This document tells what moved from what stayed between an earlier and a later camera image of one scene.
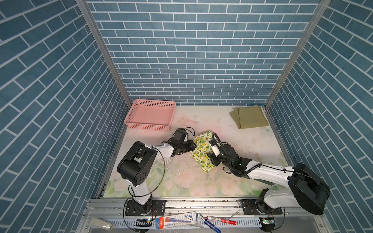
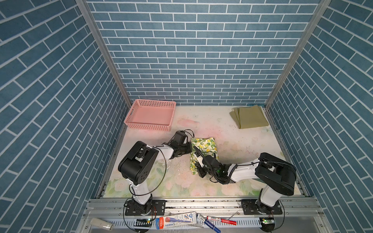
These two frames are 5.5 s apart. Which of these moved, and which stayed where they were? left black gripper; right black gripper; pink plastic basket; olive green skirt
Moved: right black gripper
Stayed: left black gripper; olive green skirt; pink plastic basket
